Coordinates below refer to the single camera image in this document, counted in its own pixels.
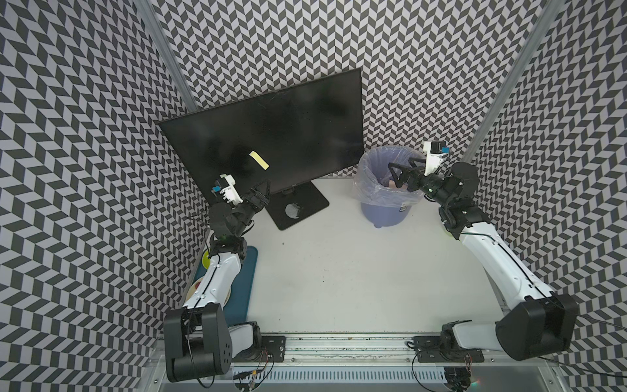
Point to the black monitor stand base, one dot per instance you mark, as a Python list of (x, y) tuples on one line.
[(291, 206)]

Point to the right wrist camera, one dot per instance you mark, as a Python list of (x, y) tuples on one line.
[(436, 152)]

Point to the yellow sticky strip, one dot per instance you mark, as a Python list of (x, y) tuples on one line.
[(259, 160)]

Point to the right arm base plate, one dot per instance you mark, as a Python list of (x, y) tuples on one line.
[(431, 349)]

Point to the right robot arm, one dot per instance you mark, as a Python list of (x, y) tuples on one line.
[(540, 321)]

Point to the dark teal mat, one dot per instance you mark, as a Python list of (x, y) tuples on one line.
[(236, 306)]

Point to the lime green plate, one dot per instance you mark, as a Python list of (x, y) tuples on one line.
[(206, 260)]

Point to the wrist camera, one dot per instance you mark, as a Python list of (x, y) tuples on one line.
[(436, 152), (224, 189)]

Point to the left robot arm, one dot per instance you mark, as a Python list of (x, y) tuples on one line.
[(198, 341)]

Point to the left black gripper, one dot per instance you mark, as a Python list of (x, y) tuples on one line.
[(263, 199)]

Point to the aluminium front rail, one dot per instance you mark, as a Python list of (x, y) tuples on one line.
[(355, 349)]

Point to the blue trash bin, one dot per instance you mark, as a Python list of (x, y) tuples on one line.
[(384, 216)]

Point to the clear plastic bin liner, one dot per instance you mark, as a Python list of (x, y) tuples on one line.
[(373, 176)]

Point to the black computer monitor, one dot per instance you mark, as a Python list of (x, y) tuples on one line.
[(303, 132)]

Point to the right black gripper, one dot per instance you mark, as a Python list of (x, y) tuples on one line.
[(402, 168)]

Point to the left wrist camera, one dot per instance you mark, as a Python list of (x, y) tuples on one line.
[(224, 189)]

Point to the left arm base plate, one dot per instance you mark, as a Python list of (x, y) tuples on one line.
[(273, 346)]

